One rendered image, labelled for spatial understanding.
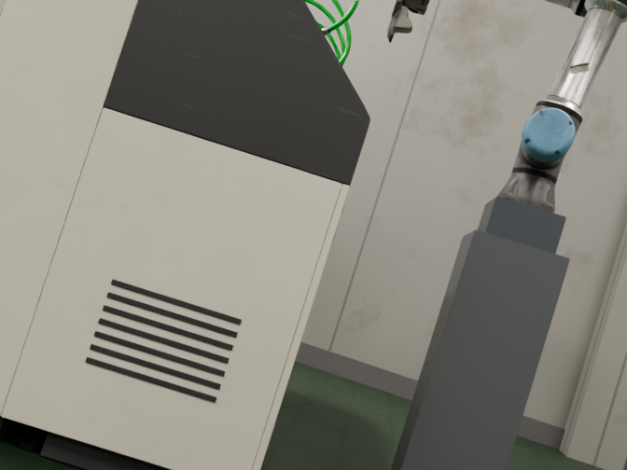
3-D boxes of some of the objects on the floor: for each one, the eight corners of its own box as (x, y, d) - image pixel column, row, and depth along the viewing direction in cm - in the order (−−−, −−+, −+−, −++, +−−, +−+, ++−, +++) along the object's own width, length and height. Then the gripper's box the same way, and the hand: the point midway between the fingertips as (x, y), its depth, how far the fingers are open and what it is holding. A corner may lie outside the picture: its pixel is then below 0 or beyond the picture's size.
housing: (-10, 448, 148) (201, -189, 154) (-135, 409, 148) (80, -229, 153) (137, 353, 288) (245, 21, 294) (74, 333, 288) (183, 2, 293)
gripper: (439, -35, 174) (411, 45, 178) (438, -23, 187) (411, 51, 191) (408, -46, 175) (380, 34, 179) (410, -34, 188) (383, 41, 192)
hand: (387, 35), depth 185 cm, fingers open, 7 cm apart
